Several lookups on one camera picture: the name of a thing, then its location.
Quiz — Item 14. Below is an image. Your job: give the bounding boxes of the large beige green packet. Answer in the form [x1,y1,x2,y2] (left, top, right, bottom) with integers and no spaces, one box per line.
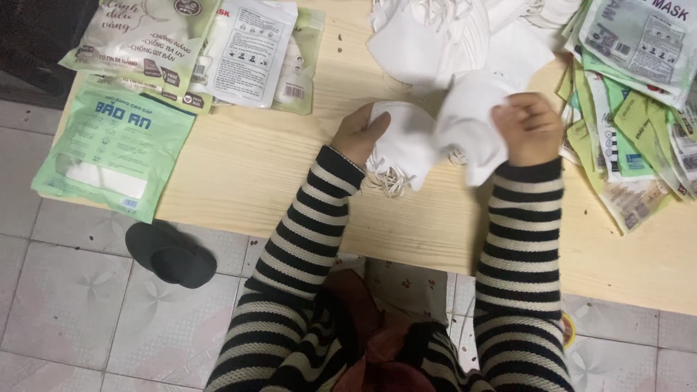
[59,0,221,99]
[87,73,214,115]

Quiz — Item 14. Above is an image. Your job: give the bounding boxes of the white floral trousers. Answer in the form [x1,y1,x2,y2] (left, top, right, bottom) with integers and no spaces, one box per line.
[332,253,457,327]

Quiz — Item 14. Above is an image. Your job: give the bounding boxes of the small pale green packet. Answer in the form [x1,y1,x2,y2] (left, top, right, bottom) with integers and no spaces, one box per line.
[270,7,326,115]

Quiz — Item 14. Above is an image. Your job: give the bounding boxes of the dark red cloth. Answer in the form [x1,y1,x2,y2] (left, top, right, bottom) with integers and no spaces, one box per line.
[326,269,439,392]

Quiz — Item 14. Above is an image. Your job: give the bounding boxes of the pile of loose white masks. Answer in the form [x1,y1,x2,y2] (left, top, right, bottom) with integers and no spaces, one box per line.
[366,0,584,94]

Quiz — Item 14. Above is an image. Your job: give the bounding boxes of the light green mask packet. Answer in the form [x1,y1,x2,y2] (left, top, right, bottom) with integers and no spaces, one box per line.
[31,87,197,224]

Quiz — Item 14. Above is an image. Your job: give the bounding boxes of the person's right hand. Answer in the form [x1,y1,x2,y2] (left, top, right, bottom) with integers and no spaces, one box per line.
[492,92,565,168]

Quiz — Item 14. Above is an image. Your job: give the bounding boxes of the white printed mask packet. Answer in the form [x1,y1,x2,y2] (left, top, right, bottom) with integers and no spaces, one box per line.
[188,0,299,110]

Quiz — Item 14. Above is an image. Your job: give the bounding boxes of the yellow round lid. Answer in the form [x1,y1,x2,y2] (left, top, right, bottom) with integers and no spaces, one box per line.
[561,313,577,350]

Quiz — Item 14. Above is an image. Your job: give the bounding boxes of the black slipper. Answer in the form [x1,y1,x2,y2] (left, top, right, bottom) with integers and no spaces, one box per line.
[125,220,218,290]

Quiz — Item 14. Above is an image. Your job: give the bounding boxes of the dark bag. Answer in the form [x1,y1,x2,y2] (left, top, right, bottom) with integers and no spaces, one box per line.
[0,0,101,110]

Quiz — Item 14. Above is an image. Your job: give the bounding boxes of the bundle of white face masks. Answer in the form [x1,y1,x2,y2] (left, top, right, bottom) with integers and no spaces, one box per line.
[363,101,443,198]

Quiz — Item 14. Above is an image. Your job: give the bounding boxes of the single white face mask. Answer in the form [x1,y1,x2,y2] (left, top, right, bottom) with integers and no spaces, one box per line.
[435,70,525,188]

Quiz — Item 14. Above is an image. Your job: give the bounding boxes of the person's left hand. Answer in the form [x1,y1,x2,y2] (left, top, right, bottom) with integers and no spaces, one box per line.
[330,102,392,168]

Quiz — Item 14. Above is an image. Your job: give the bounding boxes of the heap of empty mask packets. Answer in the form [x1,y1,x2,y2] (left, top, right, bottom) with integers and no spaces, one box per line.
[555,0,697,236]

